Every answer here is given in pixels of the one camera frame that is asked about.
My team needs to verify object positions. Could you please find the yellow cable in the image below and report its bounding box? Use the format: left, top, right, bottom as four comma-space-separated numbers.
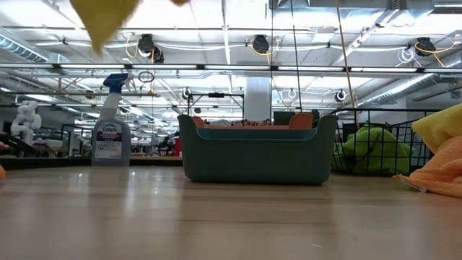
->
334, 0, 359, 127

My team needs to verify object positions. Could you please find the white robot figure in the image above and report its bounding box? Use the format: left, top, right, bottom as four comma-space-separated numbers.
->
9, 100, 43, 146

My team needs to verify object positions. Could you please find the long light bar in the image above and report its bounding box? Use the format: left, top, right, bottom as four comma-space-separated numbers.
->
0, 62, 462, 74

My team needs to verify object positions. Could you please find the orange plastic basket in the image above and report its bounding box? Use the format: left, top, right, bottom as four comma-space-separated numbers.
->
191, 113, 315, 131

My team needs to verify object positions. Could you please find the large yellow microfiber towel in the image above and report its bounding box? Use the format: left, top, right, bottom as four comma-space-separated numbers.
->
69, 0, 191, 56

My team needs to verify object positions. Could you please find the blue-capped spray bottle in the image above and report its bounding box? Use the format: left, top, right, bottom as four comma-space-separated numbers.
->
90, 73, 132, 167

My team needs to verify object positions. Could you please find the white pillar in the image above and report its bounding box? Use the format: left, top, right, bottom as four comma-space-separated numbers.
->
245, 77, 273, 122

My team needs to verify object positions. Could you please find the small green microfiber towel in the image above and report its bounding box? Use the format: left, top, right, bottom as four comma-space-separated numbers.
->
332, 141, 349, 173

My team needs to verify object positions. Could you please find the black cable with coil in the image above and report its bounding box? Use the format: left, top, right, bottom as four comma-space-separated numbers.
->
289, 0, 303, 112

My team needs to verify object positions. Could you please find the large green microfiber towel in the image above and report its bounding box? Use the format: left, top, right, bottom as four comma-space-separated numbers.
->
341, 125, 415, 176

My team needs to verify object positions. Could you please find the black monitor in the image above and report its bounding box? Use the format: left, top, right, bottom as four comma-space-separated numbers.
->
273, 110, 321, 126

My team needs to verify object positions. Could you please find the black gantry frame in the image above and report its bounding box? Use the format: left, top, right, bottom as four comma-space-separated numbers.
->
186, 92, 245, 118

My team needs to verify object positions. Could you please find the black wire basket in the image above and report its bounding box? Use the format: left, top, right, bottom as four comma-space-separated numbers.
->
329, 107, 443, 178

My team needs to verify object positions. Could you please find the small yellow microfiber towel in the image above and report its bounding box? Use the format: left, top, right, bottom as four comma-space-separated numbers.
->
411, 103, 462, 155

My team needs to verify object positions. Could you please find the teal plastic basket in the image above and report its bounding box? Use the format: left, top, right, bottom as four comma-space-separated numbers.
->
177, 114, 339, 186

